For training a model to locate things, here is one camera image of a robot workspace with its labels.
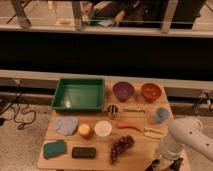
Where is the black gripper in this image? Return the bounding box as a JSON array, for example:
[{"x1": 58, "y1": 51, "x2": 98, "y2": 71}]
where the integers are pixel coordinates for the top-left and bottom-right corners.
[{"x1": 145, "y1": 158, "x2": 183, "y2": 171}]

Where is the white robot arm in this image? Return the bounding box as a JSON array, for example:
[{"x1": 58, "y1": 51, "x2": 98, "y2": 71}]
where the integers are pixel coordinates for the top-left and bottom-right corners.
[{"x1": 145, "y1": 117, "x2": 213, "y2": 171}]

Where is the blue plastic cup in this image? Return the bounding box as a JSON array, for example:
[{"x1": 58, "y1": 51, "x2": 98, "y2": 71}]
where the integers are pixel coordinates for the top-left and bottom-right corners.
[{"x1": 154, "y1": 108, "x2": 169, "y2": 124}]

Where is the white paper cup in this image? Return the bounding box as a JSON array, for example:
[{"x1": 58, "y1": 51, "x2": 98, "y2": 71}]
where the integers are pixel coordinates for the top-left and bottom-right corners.
[{"x1": 94, "y1": 120, "x2": 112, "y2": 137}]

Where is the small metal cup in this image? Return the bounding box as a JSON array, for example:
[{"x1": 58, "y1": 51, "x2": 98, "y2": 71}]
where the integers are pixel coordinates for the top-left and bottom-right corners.
[{"x1": 107, "y1": 105, "x2": 118, "y2": 120}]

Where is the yellow banana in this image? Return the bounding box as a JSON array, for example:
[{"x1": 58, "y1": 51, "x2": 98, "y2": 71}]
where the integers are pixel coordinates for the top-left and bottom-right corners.
[{"x1": 144, "y1": 127, "x2": 166, "y2": 139}]

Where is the bunch of dark grapes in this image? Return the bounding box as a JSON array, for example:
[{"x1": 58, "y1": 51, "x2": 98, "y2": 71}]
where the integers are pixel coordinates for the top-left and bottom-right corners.
[{"x1": 109, "y1": 135, "x2": 135, "y2": 165}]

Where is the wooden table board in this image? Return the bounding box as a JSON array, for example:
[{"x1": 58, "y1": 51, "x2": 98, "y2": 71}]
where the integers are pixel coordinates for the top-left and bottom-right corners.
[{"x1": 37, "y1": 82, "x2": 173, "y2": 171}]

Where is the metal spoon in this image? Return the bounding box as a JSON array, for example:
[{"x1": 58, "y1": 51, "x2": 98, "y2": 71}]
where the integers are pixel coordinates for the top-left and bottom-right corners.
[{"x1": 123, "y1": 108, "x2": 146, "y2": 114}]

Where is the red bowl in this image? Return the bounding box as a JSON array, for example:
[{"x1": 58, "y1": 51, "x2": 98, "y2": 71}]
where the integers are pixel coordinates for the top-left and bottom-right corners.
[{"x1": 141, "y1": 83, "x2": 162, "y2": 103}]

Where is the purple bowl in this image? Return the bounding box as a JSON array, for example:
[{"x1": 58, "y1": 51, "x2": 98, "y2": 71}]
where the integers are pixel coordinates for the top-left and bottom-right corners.
[{"x1": 112, "y1": 81, "x2": 135, "y2": 102}]

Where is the orange apple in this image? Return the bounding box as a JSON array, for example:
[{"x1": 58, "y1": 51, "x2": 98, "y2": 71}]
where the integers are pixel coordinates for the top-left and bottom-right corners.
[{"x1": 78, "y1": 124, "x2": 92, "y2": 138}]

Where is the black sponge block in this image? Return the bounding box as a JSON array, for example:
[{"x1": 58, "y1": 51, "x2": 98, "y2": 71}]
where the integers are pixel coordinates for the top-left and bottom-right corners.
[{"x1": 72, "y1": 147, "x2": 96, "y2": 158}]

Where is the light blue cloth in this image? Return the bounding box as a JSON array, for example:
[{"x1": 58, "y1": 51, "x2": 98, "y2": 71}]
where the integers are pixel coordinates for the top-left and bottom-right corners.
[{"x1": 54, "y1": 117, "x2": 79, "y2": 136}]

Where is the teal sponge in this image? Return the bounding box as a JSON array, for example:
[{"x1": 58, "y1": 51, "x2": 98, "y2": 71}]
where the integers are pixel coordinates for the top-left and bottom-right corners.
[{"x1": 43, "y1": 140, "x2": 66, "y2": 159}]

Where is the green plastic tray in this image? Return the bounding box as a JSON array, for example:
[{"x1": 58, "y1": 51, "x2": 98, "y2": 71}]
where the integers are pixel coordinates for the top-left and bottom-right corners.
[{"x1": 51, "y1": 78, "x2": 105, "y2": 112}]

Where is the black cable on floor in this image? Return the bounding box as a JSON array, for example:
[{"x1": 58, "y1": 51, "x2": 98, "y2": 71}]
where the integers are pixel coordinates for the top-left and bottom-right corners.
[{"x1": 0, "y1": 79, "x2": 37, "y2": 131}]

